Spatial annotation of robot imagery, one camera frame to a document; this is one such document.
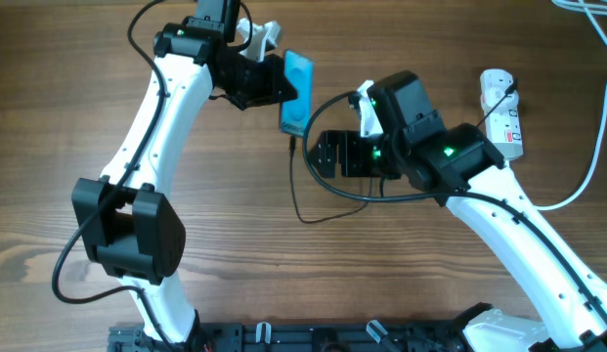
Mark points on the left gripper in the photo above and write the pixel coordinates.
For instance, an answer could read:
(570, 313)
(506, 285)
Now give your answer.
(272, 80)

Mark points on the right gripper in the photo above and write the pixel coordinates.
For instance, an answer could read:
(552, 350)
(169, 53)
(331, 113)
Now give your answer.
(351, 141)

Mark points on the Samsung Galaxy smartphone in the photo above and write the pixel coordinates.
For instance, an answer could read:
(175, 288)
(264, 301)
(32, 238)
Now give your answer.
(295, 113)

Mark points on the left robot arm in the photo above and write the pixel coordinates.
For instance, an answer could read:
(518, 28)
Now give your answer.
(125, 219)

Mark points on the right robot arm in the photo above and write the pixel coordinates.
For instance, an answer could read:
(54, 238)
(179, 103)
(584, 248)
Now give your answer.
(463, 171)

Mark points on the white USB charger plug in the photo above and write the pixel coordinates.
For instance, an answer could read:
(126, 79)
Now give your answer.
(499, 98)

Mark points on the white power strip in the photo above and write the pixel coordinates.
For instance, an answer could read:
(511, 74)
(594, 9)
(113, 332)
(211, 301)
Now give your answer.
(502, 127)

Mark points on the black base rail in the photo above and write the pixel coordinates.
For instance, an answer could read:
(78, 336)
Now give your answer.
(236, 337)

